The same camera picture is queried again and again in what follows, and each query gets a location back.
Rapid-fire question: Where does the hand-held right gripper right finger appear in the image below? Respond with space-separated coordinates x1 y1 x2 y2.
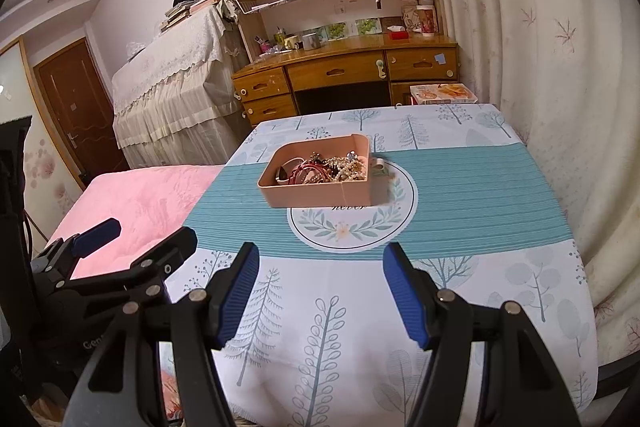
382 242 581 427

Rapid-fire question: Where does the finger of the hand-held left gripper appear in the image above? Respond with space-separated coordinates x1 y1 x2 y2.
30 217 123 289
59 226 199 305

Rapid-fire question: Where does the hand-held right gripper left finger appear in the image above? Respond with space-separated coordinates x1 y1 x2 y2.
62 242 261 427

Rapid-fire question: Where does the pink plastic tray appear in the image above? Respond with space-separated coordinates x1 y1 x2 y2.
258 133 375 209

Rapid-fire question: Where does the red string bracelet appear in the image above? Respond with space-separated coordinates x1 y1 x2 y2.
289 161 328 186

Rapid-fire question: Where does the pink fluffy blanket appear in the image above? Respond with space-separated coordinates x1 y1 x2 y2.
42 164 226 280

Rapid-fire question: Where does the floral wardrobe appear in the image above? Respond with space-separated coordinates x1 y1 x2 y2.
0 36 86 248

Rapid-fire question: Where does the tree printed tablecloth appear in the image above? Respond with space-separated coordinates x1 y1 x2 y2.
165 103 601 427

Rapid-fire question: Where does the brown wooden door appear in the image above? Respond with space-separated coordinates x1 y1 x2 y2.
32 38 131 188

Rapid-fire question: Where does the lace covered piano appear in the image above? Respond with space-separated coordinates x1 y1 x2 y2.
111 4 251 170

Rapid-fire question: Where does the orange printed box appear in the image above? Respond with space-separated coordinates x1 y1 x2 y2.
409 82 478 106

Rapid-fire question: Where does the wooden desk with drawers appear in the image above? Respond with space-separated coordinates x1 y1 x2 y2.
232 34 460 128

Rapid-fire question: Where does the stack of books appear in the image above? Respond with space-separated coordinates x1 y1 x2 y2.
160 0 222 32

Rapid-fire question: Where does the red and white cup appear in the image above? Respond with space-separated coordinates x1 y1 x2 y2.
417 4 440 37

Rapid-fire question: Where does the cream floral curtain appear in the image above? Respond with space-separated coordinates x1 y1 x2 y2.
417 0 640 368

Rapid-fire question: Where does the gold chain bracelet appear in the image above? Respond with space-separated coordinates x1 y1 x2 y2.
309 151 351 168

